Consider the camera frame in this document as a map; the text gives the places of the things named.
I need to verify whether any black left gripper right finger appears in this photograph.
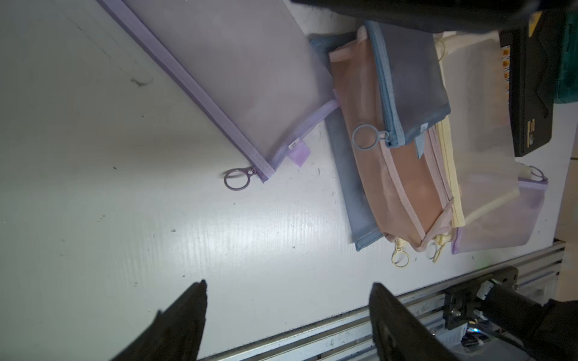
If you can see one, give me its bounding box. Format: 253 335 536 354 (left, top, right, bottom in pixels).
368 283 456 360

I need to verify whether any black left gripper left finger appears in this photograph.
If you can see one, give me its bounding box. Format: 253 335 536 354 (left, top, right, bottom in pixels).
114 280 208 360

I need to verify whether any pink mesh pencil pouch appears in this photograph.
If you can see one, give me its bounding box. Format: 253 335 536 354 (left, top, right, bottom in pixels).
329 25 453 252

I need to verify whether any purple mesh pencil pouch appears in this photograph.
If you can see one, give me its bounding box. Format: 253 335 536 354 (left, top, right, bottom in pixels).
102 1 339 191

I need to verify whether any grey blue mesh pouch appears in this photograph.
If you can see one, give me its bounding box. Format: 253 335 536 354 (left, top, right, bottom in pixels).
309 32 383 252

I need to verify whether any purple pouch front right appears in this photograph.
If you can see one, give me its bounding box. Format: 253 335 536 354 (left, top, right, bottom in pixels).
452 165 549 254

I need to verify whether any yellow trimmed mesh pouch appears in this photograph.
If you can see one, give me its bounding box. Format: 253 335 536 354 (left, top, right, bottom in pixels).
436 32 522 251

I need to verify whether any green plastic tool case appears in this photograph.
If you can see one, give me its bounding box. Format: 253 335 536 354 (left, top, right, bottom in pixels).
554 12 577 104

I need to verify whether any black yellow battery pack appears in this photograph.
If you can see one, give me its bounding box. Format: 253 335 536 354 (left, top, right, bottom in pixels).
500 10 566 157

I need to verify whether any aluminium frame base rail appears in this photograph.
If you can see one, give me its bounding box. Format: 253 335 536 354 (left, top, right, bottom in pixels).
215 240 567 360

